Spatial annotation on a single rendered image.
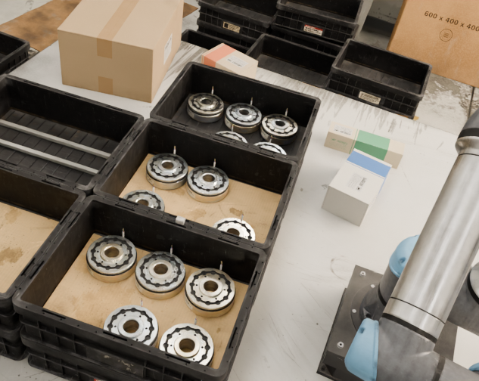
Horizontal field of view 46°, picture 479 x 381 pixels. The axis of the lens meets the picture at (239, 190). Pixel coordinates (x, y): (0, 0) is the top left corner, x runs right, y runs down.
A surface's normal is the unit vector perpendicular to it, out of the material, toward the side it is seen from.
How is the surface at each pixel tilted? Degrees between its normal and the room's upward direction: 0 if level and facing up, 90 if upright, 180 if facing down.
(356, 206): 90
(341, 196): 90
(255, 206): 0
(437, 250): 38
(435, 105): 0
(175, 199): 0
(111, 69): 90
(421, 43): 73
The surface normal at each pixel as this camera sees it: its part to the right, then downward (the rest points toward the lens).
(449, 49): -0.31, 0.37
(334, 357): -0.37, 0.61
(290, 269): 0.14, -0.71
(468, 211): -0.09, -0.23
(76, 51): -0.16, 0.67
